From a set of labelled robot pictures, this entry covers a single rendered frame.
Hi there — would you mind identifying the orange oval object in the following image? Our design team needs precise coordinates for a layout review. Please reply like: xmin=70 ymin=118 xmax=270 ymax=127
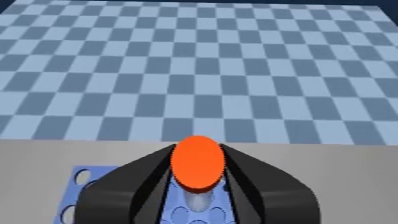
xmin=169 ymin=135 xmax=226 ymax=213

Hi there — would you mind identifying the blue perforated tube rack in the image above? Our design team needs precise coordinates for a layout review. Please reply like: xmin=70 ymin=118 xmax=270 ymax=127
xmin=61 ymin=165 xmax=245 ymax=224

